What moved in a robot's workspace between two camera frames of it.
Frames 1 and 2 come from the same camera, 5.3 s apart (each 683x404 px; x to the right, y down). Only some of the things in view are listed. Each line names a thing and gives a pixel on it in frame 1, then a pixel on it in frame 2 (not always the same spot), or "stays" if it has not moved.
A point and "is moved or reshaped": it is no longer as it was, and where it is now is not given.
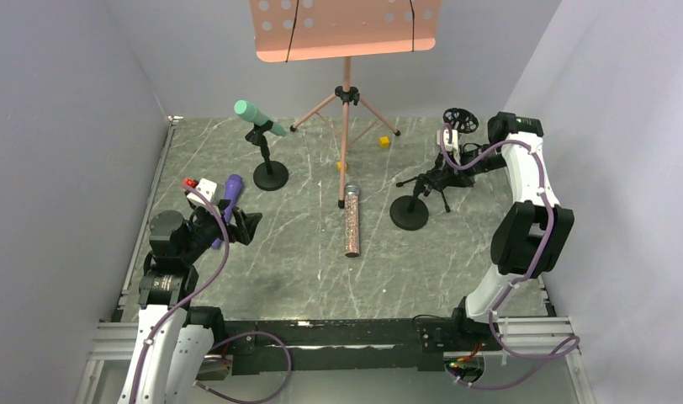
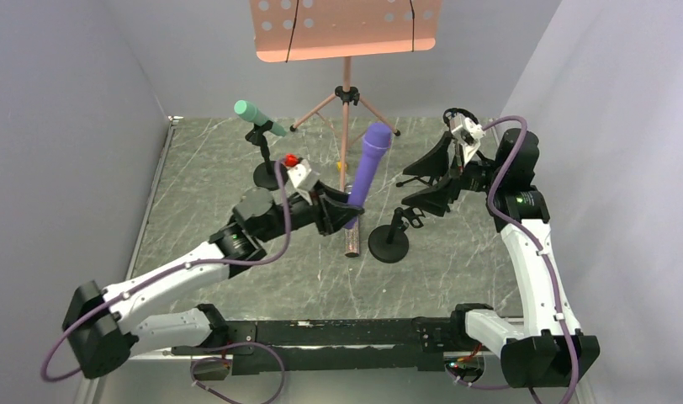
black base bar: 346,344 stays
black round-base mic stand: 410,212 is moved or reshaped
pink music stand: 290,30 stays
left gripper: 230,224 → 329,213
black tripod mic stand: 460,119 stays
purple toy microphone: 231,186 → 377,138
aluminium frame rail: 144,213 stays
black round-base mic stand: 267,176 stays
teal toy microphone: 251,113 stays
